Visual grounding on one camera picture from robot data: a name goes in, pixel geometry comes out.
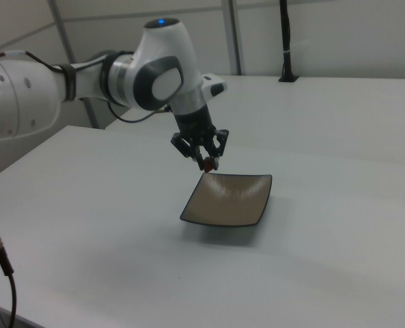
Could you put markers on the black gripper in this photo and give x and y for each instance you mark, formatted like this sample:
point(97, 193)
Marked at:
point(193, 123)

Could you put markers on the red strawberry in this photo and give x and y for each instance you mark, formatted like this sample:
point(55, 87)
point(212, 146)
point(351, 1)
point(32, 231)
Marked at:
point(208, 165)

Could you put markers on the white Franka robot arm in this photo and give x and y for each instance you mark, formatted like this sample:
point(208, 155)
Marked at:
point(154, 82)

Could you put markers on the square brown ceramic plate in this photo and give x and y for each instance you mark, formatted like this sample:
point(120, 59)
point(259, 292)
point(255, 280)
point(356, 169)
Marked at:
point(227, 201)

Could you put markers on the black pole with base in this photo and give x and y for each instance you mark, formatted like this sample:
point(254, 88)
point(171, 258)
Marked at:
point(286, 41)

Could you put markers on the grey metal partition post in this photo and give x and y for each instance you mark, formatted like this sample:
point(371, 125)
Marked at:
point(234, 34)

